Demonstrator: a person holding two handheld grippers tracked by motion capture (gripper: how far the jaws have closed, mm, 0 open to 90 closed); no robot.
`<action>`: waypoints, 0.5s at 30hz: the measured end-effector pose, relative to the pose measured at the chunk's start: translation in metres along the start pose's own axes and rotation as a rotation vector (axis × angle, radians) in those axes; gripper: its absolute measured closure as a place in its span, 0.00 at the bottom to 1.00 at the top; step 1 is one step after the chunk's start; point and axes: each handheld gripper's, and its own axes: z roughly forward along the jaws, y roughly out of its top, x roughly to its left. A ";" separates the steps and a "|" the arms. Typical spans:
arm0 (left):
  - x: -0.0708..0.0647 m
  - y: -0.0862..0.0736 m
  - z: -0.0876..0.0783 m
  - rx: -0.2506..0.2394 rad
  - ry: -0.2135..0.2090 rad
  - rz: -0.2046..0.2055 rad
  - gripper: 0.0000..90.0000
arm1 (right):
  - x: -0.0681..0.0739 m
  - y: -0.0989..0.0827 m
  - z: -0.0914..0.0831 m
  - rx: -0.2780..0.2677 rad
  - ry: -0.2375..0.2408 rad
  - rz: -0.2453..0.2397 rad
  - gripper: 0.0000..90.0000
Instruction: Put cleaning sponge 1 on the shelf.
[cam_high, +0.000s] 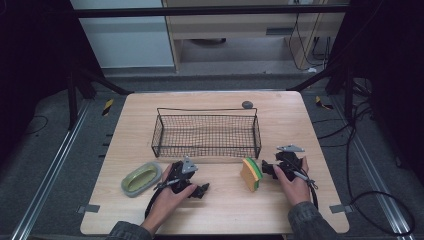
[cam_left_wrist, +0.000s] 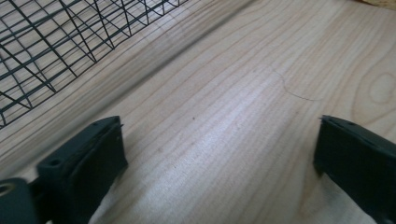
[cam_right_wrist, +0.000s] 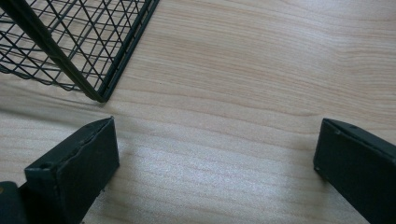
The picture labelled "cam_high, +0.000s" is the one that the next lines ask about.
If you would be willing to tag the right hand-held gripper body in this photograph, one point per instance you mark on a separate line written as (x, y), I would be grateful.
(289, 163)

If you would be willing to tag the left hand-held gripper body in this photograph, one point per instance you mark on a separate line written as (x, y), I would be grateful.
(181, 171)

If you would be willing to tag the yellow green sponge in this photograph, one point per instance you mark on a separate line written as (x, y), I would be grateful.
(250, 175)

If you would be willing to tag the person's right hand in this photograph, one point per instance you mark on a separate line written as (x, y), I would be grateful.
(295, 190)

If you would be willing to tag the person's left hand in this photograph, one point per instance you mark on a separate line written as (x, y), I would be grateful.
(170, 203)

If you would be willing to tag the green oval soap dish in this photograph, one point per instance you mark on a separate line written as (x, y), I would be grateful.
(141, 179)

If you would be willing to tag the grey round cap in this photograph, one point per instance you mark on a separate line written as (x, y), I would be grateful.
(247, 104)

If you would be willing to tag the grey tape piece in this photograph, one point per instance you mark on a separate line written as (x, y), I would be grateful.
(88, 208)
(340, 208)

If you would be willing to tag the black yellow striped tape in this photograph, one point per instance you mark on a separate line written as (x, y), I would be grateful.
(322, 103)
(107, 107)

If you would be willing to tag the black metal stand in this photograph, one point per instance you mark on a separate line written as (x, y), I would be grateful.
(75, 96)
(346, 90)

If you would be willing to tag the dark curtain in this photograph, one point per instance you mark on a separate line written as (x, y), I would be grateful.
(393, 73)
(33, 66)

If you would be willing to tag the white cabinet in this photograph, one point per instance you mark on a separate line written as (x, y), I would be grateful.
(126, 43)

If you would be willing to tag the wooden desk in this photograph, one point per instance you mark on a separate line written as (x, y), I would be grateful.
(233, 28)

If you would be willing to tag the black horizontal metal bar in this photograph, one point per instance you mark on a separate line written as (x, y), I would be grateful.
(206, 11)

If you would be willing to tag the aluminium floor rail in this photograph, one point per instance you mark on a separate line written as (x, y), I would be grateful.
(376, 180)
(46, 173)

